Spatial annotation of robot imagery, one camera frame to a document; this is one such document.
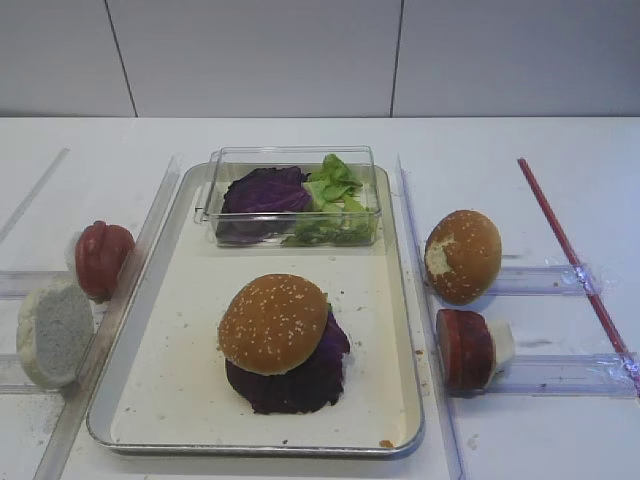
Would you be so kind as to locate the clear rail of tray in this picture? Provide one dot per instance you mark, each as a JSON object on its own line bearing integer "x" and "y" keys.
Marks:
{"x": 77, "y": 396}
{"x": 454, "y": 459}

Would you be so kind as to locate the purple cabbage leaf in container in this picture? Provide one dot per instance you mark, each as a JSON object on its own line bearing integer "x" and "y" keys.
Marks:
{"x": 263, "y": 190}

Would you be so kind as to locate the green lettuce leaves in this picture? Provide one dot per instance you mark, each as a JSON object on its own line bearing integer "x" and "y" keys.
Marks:
{"x": 338, "y": 217}

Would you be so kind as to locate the clear rail left of tray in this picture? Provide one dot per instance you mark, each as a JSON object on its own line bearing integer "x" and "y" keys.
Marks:
{"x": 77, "y": 396}

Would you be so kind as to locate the purple cabbage leaf on stack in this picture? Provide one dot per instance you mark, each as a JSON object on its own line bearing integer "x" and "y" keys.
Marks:
{"x": 305, "y": 389}

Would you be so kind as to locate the sesame bun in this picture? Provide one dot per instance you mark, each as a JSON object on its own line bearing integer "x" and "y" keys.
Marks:
{"x": 463, "y": 256}
{"x": 273, "y": 324}

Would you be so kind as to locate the white bread bun half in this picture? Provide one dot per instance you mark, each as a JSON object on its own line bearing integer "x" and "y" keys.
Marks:
{"x": 55, "y": 326}

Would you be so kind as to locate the clear plastic container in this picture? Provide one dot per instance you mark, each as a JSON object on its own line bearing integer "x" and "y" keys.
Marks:
{"x": 232, "y": 163}

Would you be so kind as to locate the clear holder lower right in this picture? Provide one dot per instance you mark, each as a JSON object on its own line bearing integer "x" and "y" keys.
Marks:
{"x": 610, "y": 375}

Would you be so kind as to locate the metal baking tray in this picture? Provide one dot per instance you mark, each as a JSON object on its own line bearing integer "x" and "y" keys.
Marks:
{"x": 164, "y": 388}

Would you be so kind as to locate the sesame top bun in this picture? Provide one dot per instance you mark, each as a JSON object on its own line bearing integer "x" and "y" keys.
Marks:
{"x": 273, "y": 324}

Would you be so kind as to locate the clear holder upper right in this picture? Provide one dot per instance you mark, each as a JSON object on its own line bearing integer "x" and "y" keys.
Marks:
{"x": 552, "y": 280}

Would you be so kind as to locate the clear rail right of tray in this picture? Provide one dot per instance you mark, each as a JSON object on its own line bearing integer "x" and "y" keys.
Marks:
{"x": 454, "y": 459}

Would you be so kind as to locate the dark red meat patties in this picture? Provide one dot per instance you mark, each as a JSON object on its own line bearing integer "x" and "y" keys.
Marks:
{"x": 467, "y": 349}

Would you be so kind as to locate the red plastic strip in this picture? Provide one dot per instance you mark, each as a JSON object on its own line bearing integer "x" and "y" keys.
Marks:
{"x": 575, "y": 260}

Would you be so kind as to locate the clear holder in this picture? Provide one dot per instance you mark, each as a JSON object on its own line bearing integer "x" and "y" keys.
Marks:
{"x": 552, "y": 280}
{"x": 610, "y": 375}

